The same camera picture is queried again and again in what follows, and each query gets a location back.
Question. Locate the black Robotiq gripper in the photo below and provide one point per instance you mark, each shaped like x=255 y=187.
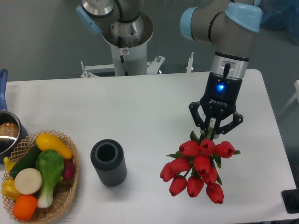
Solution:
x=219 y=102

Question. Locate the red tulip bouquet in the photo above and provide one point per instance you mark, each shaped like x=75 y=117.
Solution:
x=194 y=166

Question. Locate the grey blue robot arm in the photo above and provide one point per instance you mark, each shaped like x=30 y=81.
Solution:
x=229 y=25

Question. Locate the dark grey ribbed vase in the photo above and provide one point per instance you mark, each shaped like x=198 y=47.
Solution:
x=107 y=157

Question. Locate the black device at table edge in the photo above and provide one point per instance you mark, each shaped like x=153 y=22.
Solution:
x=291 y=200

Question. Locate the blue plastic bag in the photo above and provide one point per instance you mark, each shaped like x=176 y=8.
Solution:
x=281 y=15

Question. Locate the red radish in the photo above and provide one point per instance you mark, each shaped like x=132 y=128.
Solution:
x=69 y=170

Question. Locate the green bok choy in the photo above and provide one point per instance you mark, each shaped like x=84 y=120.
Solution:
x=50 y=164

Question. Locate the yellow squash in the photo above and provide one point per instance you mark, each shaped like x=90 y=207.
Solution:
x=46 y=141

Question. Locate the woven wicker basket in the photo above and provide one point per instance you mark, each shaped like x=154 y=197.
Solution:
x=64 y=192

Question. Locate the dark green cucumber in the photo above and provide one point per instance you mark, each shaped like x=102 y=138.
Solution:
x=27 y=161

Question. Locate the white round radish slice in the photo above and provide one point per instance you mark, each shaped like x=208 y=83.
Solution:
x=28 y=181

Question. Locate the orange fruit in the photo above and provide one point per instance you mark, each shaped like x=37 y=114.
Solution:
x=25 y=207

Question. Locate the yellow banana tip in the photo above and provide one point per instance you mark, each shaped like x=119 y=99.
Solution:
x=8 y=164

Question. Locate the yellow bell pepper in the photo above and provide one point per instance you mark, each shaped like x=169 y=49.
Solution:
x=9 y=190

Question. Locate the white furniture frame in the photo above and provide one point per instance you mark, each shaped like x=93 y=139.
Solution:
x=290 y=105

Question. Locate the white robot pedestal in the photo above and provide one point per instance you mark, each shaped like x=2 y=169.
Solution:
x=129 y=45

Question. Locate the blue handled saucepan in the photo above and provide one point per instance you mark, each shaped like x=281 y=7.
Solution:
x=11 y=129

